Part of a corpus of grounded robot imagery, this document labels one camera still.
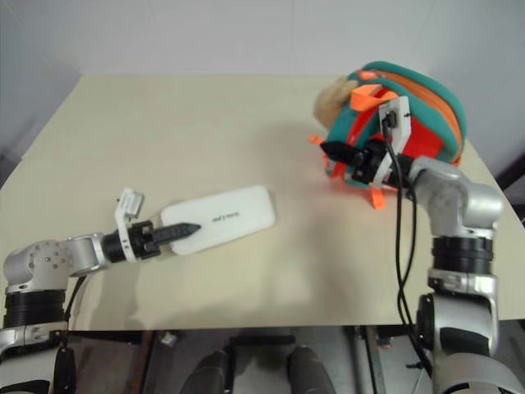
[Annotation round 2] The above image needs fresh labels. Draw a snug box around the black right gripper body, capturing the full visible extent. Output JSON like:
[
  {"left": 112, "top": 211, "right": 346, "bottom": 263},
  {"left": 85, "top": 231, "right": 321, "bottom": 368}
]
[{"left": 349, "top": 138, "right": 390, "bottom": 185}]

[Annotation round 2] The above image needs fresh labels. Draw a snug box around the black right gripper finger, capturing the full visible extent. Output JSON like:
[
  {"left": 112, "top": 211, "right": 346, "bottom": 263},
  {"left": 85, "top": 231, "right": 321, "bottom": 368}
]
[
  {"left": 323, "top": 150, "right": 356, "bottom": 167},
  {"left": 319, "top": 141, "right": 358, "bottom": 159}
]

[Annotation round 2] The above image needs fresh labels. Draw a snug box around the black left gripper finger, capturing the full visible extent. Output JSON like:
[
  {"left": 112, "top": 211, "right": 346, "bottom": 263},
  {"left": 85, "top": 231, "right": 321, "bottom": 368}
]
[
  {"left": 153, "top": 229, "right": 199, "bottom": 248},
  {"left": 152, "top": 222, "right": 202, "bottom": 236}
]

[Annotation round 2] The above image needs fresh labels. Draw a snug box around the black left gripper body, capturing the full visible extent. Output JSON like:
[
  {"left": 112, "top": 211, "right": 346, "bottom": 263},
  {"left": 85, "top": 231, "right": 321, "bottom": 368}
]
[{"left": 126, "top": 221, "right": 162, "bottom": 262}]

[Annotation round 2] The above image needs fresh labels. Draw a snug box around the white box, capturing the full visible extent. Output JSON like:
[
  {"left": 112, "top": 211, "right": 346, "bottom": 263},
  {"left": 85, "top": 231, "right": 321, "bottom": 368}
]
[{"left": 159, "top": 185, "right": 276, "bottom": 257}]

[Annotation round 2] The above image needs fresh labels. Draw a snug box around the orange and teal backpack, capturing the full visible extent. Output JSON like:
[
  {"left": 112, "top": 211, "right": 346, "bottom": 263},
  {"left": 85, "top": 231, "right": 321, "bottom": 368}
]
[{"left": 308, "top": 61, "right": 469, "bottom": 211}]

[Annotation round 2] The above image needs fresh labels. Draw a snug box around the beige furry pompom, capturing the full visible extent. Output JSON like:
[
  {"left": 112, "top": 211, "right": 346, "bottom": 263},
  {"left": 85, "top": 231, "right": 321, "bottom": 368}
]
[{"left": 313, "top": 77, "right": 357, "bottom": 125}]

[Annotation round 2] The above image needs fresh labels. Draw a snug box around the dark rounded shape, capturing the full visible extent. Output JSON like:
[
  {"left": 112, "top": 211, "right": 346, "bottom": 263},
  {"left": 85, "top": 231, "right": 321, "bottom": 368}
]
[
  {"left": 191, "top": 348, "right": 238, "bottom": 394},
  {"left": 286, "top": 345, "right": 334, "bottom": 394}
]

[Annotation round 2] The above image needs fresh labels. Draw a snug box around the grey metal table leg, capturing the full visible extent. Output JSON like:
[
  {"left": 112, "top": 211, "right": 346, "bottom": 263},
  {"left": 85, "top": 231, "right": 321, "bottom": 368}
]
[{"left": 351, "top": 326, "right": 388, "bottom": 394}]

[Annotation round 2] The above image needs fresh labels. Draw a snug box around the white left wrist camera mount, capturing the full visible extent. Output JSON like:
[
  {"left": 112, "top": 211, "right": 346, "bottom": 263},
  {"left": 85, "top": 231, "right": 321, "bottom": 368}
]
[{"left": 112, "top": 187, "right": 147, "bottom": 264}]

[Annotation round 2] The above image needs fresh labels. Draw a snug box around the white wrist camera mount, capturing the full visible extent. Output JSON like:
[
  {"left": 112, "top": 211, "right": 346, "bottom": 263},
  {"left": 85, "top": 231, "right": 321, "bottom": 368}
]
[
  {"left": 372, "top": 96, "right": 412, "bottom": 190},
  {"left": 112, "top": 187, "right": 147, "bottom": 264}
]

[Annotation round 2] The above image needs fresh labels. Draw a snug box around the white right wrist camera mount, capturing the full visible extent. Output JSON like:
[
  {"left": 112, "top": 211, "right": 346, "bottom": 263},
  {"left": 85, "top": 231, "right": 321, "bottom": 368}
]
[{"left": 372, "top": 96, "right": 412, "bottom": 190}]

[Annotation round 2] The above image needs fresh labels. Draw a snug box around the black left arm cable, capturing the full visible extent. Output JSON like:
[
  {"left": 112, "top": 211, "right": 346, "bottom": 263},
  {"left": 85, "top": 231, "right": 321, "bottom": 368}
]
[{"left": 52, "top": 275, "right": 88, "bottom": 394}]

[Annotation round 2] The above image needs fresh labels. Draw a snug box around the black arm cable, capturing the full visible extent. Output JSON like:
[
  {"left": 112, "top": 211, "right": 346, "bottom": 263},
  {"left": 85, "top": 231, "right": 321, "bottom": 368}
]
[
  {"left": 381, "top": 113, "right": 434, "bottom": 378},
  {"left": 52, "top": 275, "right": 88, "bottom": 394}
]

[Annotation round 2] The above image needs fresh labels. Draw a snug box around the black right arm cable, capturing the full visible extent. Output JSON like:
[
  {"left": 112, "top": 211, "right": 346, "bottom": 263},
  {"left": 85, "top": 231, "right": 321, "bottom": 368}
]
[{"left": 381, "top": 113, "right": 434, "bottom": 378}]

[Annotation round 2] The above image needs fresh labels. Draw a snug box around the black table frame bar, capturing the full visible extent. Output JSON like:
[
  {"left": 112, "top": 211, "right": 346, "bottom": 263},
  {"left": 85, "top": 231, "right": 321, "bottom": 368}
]
[{"left": 228, "top": 334, "right": 297, "bottom": 346}]

